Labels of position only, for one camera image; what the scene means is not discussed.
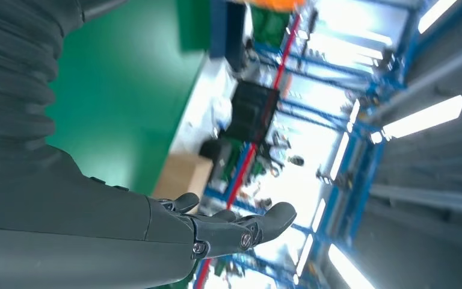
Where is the blue metal rack frame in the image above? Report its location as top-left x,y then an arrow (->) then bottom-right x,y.
199,37 -> 409,289

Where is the black equipment case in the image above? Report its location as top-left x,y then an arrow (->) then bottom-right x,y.
224,81 -> 280,145

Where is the long ceiling light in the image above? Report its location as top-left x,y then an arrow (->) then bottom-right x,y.
370,95 -> 462,145
417,0 -> 459,35
327,244 -> 375,289

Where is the green plastic crate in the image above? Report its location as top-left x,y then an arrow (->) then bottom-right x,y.
220,139 -> 244,185
251,5 -> 292,49

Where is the brown cardboard box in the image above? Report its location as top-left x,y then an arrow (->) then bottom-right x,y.
153,153 -> 215,208

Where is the white table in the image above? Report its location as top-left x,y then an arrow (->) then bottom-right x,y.
169,60 -> 240,157

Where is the red rack bar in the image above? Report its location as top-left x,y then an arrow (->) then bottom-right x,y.
192,15 -> 303,289

